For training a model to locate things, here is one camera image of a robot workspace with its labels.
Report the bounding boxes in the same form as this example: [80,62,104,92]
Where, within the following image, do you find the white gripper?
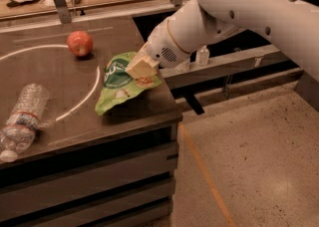
[126,19,191,79]

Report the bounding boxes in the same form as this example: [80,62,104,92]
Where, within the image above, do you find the green rice chip bag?
[95,52,161,115]

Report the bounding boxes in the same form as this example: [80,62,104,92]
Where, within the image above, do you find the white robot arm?
[126,0,319,81]

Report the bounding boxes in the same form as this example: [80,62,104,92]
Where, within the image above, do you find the red apple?
[67,31,93,57]

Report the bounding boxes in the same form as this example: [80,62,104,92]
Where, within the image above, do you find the left clear sanitizer bottle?
[175,59,190,73]

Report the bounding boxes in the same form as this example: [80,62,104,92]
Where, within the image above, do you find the clear sanitizer bottle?
[195,46,209,66]
[175,59,190,73]

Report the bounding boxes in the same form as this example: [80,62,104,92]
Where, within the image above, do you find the right clear sanitizer bottle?
[195,46,209,66]

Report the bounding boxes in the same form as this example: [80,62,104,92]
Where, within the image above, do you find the dark wooden slatted table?
[0,17,181,227]

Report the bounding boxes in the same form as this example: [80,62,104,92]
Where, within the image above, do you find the clear plastic water bottle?
[0,84,49,162]

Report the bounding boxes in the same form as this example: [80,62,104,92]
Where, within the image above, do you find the left metal bracket post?
[53,0,72,24]

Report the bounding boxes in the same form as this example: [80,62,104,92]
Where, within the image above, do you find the grey metal rail shelf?
[160,45,299,90]

